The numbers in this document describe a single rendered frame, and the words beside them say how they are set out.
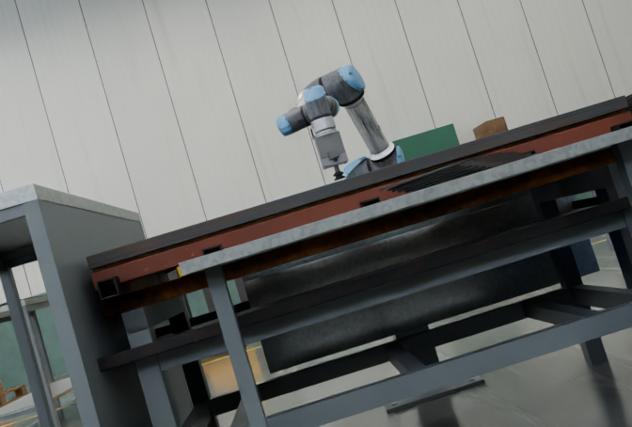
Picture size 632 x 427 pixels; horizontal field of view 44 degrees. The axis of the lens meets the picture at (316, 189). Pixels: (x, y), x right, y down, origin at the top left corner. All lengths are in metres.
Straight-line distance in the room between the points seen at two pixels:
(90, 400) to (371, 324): 1.25
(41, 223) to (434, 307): 1.53
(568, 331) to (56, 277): 1.36
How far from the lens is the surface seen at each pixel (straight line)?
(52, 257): 2.03
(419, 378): 2.19
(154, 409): 2.20
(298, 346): 2.92
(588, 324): 2.29
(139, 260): 2.16
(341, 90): 3.01
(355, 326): 2.92
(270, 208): 2.12
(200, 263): 1.81
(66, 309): 2.02
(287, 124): 2.69
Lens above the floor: 0.69
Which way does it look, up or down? 4 degrees up
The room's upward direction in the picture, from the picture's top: 17 degrees counter-clockwise
